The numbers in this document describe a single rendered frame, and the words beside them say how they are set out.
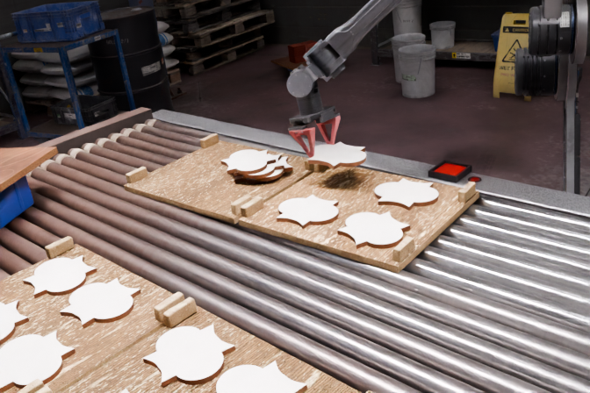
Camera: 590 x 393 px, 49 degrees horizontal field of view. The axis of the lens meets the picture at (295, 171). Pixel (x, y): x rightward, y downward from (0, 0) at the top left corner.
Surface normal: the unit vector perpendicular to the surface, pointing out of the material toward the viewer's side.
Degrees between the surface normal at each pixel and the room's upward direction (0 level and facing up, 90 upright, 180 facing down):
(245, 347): 0
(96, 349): 0
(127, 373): 0
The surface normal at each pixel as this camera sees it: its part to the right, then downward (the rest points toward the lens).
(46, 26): -0.35, 0.44
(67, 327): -0.12, -0.91
